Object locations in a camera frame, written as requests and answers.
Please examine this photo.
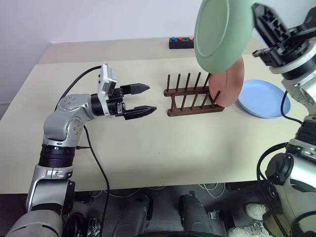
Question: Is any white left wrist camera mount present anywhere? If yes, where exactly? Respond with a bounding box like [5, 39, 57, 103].
[97, 64, 118, 116]

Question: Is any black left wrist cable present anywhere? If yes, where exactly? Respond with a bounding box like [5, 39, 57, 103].
[54, 65, 103, 112]

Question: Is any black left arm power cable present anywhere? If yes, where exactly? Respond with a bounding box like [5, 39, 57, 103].
[76, 125, 111, 237]

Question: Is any thin white cable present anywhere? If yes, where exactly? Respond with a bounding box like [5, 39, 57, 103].
[90, 188, 149, 198]

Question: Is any dark rounded shape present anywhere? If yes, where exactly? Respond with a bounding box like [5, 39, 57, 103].
[115, 194, 153, 237]
[178, 194, 228, 237]

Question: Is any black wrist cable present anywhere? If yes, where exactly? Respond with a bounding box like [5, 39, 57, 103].
[280, 89, 304, 123]
[54, 65, 103, 112]

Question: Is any black flat box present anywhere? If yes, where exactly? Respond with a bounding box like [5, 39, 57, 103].
[225, 182, 260, 193]

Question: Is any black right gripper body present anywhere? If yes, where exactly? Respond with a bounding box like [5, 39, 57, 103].
[252, 6, 316, 67]

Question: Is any white sneaker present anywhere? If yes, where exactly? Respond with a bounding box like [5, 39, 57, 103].
[244, 202, 269, 221]
[226, 220, 267, 237]

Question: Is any blue plastic plate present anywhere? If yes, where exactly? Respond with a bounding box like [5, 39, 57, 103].
[234, 79, 292, 120]

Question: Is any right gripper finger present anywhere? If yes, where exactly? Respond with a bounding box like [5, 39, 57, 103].
[251, 2, 290, 47]

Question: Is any red plastic plate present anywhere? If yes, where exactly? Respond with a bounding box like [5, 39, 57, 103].
[208, 56, 246, 108]

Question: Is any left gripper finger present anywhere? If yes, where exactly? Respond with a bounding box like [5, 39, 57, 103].
[123, 105, 158, 121]
[120, 83, 151, 96]

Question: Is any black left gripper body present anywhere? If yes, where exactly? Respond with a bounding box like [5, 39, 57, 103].
[107, 85, 132, 118]

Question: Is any black button box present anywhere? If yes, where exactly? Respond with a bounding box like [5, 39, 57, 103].
[169, 36, 196, 49]

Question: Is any white cable bundle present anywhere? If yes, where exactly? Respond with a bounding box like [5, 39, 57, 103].
[197, 183, 226, 198]

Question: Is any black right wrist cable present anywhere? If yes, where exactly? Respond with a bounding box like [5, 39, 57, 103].
[280, 89, 304, 123]

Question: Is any brown wooden dish rack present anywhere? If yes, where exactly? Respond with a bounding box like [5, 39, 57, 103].
[163, 71, 226, 118]

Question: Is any green plastic plate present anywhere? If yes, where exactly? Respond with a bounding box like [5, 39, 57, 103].
[194, 0, 258, 75]

